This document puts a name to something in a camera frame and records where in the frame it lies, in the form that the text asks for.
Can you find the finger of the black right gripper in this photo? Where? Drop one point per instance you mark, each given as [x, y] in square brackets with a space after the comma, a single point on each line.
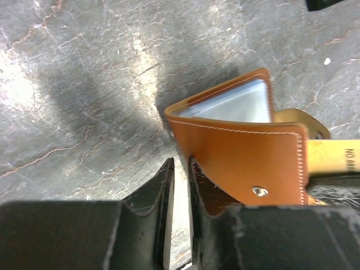
[335, 189]

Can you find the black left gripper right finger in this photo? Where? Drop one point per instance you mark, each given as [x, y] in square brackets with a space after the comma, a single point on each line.
[226, 234]

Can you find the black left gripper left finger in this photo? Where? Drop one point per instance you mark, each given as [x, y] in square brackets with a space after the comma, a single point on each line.
[131, 233]

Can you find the black card box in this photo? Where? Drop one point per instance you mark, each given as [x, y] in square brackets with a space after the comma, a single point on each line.
[317, 5]

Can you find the tan leather card holder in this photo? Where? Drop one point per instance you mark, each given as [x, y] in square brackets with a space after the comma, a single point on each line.
[252, 152]

